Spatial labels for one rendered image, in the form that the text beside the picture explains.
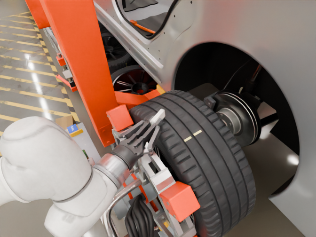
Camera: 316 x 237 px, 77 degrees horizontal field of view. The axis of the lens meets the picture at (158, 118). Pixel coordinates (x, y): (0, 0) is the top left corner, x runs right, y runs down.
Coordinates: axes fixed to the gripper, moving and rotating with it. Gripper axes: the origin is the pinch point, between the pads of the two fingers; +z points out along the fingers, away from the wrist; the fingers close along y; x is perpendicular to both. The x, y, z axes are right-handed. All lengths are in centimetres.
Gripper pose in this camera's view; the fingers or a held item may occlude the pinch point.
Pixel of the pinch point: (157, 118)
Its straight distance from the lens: 67.1
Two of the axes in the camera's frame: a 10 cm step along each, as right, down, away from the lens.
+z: 5.4, -6.1, 5.8
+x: -1.0, -7.3, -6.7
